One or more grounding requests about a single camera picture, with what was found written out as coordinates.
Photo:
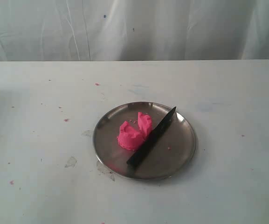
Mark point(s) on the pink play dough lump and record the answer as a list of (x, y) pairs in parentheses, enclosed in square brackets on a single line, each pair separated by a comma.
[(129, 138)]

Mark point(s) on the black plastic knife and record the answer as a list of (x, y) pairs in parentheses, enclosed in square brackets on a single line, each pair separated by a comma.
[(135, 160)]

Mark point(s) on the round stainless steel plate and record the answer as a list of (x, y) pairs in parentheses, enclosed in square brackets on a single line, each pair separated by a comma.
[(172, 151)]

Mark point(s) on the white backdrop curtain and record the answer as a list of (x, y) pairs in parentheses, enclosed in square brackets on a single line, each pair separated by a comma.
[(112, 30)]

